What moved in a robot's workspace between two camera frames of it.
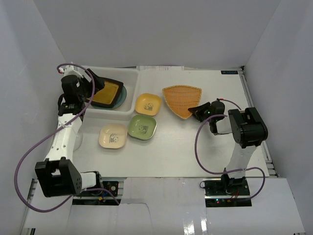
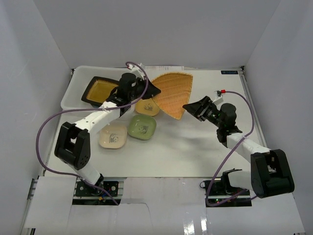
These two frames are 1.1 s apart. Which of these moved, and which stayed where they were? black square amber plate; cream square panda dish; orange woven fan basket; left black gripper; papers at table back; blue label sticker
Moved: left black gripper; orange woven fan basket
Stayed: papers at table back; blue label sticker; black square amber plate; cream square panda dish
